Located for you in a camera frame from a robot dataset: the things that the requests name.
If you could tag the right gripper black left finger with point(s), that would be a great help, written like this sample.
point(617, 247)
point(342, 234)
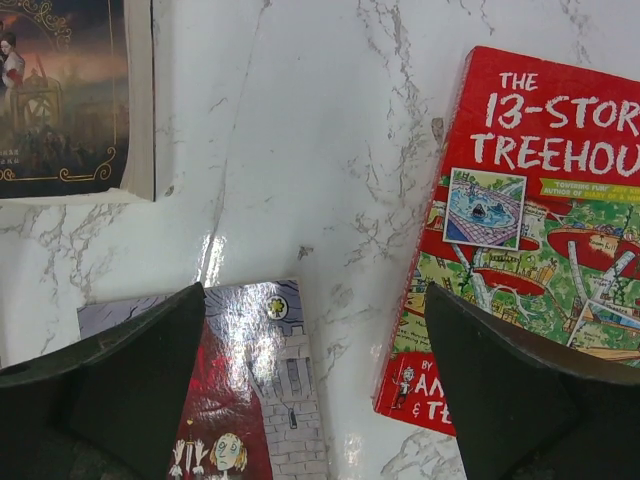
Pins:
point(108, 406)

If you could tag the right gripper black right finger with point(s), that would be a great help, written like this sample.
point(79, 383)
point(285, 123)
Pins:
point(525, 407)

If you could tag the purple castle cover book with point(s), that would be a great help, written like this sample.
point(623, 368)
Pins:
point(251, 411)

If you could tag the dark Tale of Two Cities book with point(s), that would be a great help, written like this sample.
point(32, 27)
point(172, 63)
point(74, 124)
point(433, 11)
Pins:
point(77, 102)

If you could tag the red 13-Storey Treehouse book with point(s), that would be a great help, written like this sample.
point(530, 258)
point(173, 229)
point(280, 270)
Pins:
point(533, 217)

